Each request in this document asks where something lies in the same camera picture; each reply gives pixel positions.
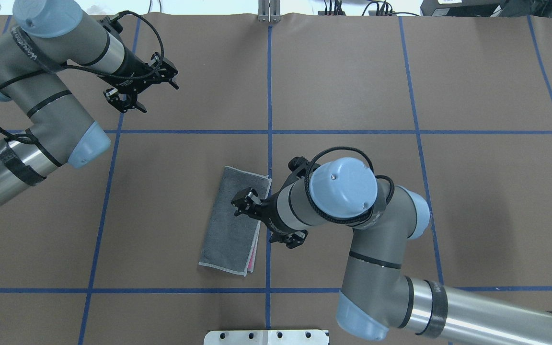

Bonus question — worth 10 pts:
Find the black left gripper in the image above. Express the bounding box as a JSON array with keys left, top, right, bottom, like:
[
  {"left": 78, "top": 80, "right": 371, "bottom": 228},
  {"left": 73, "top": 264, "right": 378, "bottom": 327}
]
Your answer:
[{"left": 103, "top": 46, "right": 156, "bottom": 114}]

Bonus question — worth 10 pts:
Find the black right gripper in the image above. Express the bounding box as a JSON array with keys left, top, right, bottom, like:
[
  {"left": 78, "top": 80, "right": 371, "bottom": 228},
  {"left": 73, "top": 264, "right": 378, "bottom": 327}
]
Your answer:
[{"left": 231, "top": 188, "right": 309, "bottom": 249}]

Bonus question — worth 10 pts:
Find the pink towel with grey back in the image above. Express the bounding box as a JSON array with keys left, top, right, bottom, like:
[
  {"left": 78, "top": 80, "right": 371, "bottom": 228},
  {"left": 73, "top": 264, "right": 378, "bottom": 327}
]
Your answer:
[{"left": 198, "top": 166, "right": 272, "bottom": 276}]

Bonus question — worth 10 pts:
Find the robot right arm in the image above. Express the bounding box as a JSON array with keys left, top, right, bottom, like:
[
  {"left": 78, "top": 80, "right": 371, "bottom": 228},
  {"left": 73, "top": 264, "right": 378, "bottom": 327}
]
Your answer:
[{"left": 231, "top": 157, "right": 552, "bottom": 345}]

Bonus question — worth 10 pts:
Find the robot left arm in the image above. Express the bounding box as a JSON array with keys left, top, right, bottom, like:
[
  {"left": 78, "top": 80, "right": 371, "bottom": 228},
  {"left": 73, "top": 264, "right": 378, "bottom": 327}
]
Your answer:
[{"left": 0, "top": 0, "right": 161, "bottom": 206}]

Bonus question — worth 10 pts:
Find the black device top right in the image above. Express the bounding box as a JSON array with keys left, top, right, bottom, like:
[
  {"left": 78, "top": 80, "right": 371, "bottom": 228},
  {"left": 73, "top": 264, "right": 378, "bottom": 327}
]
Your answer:
[{"left": 420, "top": 0, "right": 552, "bottom": 18}]

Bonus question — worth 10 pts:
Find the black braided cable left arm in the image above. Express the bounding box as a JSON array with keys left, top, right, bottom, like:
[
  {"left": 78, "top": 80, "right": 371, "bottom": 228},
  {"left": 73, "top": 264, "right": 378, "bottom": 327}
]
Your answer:
[{"left": 0, "top": 11, "right": 165, "bottom": 144}]

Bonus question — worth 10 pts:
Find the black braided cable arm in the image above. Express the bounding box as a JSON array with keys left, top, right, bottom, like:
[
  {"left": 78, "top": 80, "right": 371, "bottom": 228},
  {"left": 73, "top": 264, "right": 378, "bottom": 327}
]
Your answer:
[
  {"left": 304, "top": 147, "right": 395, "bottom": 226},
  {"left": 0, "top": 11, "right": 165, "bottom": 144}
]

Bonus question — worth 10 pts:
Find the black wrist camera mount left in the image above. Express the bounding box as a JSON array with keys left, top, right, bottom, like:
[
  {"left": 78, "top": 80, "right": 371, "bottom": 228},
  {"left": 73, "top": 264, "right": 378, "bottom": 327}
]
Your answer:
[{"left": 146, "top": 52, "right": 180, "bottom": 90}]

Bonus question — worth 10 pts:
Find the black braided cable right arm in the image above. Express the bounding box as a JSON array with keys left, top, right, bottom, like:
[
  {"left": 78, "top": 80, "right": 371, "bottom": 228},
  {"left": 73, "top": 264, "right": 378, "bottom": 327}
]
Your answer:
[{"left": 304, "top": 147, "right": 395, "bottom": 226}]

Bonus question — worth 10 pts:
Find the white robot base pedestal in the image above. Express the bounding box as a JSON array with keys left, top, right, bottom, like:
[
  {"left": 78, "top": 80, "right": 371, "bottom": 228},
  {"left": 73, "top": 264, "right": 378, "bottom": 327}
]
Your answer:
[{"left": 203, "top": 329, "right": 331, "bottom": 345}]

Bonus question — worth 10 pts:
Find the aluminium camera mount post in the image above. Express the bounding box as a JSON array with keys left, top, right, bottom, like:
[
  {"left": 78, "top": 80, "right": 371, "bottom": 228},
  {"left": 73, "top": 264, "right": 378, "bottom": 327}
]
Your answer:
[{"left": 258, "top": 0, "right": 282, "bottom": 23}]

